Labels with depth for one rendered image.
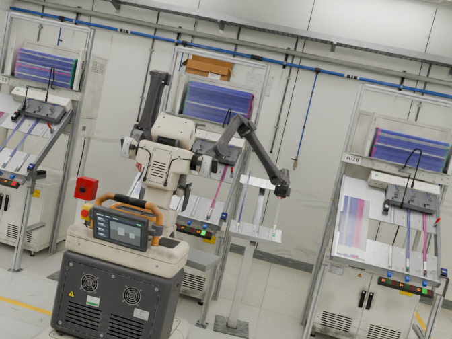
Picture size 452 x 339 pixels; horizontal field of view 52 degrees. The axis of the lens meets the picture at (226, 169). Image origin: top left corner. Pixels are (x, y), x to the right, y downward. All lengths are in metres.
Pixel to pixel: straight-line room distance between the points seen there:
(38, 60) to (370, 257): 2.94
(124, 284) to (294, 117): 3.25
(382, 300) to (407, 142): 1.15
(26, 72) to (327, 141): 2.96
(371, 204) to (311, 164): 1.65
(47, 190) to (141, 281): 1.92
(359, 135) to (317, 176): 1.42
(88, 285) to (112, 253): 0.19
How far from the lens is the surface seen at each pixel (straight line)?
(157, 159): 2.39
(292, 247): 5.13
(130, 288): 2.18
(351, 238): 3.23
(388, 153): 3.53
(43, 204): 3.94
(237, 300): 3.35
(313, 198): 5.03
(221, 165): 3.44
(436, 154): 3.60
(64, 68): 3.98
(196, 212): 3.19
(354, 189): 3.49
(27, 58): 4.15
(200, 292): 3.62
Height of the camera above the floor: 1.45
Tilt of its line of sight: 6 degrees down
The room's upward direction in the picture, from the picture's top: 13 degrees clockwise
